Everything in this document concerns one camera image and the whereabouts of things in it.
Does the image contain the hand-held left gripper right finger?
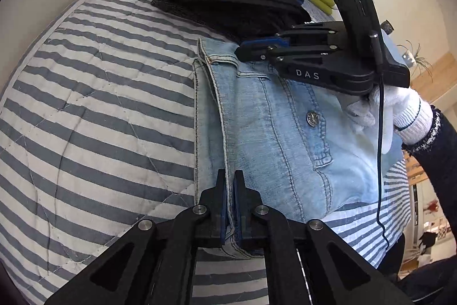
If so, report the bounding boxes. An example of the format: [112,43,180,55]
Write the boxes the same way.
[233,170,415,305]

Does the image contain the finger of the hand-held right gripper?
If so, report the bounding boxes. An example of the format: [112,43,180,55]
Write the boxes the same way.
[236,37,341,64]
[275,21,345,43]

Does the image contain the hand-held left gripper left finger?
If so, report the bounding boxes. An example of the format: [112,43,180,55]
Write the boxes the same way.
[45,169,227,305]

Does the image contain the light blue jeans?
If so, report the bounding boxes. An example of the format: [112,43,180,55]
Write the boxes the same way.
[193,37,406,261]

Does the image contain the person's right forearm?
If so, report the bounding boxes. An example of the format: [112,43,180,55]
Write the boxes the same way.
[402,105,457,245]

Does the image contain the person's right hand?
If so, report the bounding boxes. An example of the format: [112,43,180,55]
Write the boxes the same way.
[344,85,434,148]

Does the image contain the potted spider plant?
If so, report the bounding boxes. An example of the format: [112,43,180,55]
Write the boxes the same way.
[396,41,434,80]

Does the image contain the light wooden wardrobe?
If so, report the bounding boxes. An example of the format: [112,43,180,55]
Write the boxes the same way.
[409,53,457,105]

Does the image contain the blue white striped bedspread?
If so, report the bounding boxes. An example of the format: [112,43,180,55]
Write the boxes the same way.
[0,0,411,305]

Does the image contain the person's dark clothing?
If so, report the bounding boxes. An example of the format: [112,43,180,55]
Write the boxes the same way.
[378,234,457,305]

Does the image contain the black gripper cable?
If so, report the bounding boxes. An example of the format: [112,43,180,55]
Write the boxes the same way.
[369,33,391,248]

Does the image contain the wooden slatted bed rail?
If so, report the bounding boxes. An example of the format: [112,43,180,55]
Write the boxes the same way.
[403,151,428,184]

